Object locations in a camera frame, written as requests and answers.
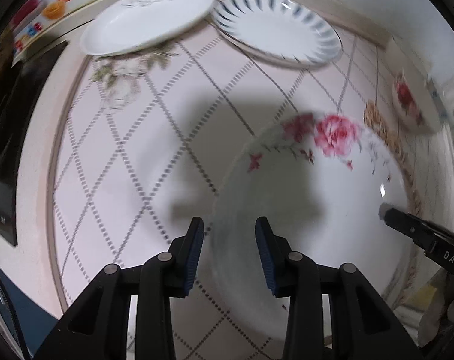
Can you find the blue leaf pattern plate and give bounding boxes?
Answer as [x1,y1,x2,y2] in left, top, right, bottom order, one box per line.
[211,0,343,69]

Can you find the black induction cooker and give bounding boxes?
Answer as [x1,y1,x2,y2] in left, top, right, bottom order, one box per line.
[0,41,68,246]

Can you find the small rose pattern bowl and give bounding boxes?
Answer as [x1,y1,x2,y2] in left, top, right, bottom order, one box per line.
[392,67,441,134]

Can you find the colourful fruit sticker sheet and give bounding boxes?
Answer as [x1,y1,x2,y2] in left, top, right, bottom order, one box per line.
[11,0,71,56]

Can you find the large rose pattern plate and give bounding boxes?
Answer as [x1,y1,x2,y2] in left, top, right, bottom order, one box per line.
[211,111,417,340]

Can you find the white grey-flower oval plate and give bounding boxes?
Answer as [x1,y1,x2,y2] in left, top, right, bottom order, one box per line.
[80,0,214,57]

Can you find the black cable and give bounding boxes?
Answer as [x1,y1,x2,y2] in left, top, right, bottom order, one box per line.
[0,252,32,360]

